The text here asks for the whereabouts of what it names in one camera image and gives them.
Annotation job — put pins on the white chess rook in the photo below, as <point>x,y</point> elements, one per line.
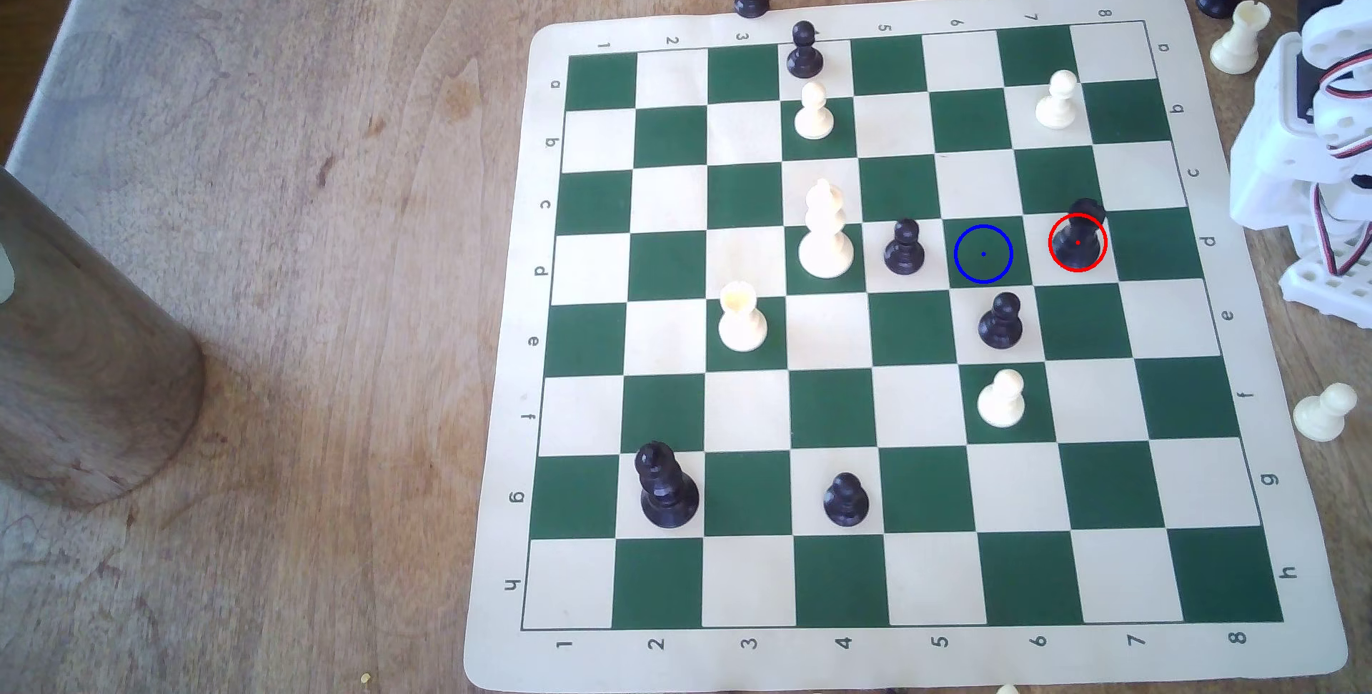
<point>742,321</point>
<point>1240,38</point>

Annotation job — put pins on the brown wooden cylinder post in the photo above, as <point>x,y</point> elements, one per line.
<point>75,372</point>

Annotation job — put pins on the green and cream chess mat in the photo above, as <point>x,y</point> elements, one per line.
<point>750,415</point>

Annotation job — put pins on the tall white chess bishop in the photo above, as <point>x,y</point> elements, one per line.
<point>825,238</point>

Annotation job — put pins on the black bishop lower left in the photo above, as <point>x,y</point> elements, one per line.
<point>667,490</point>

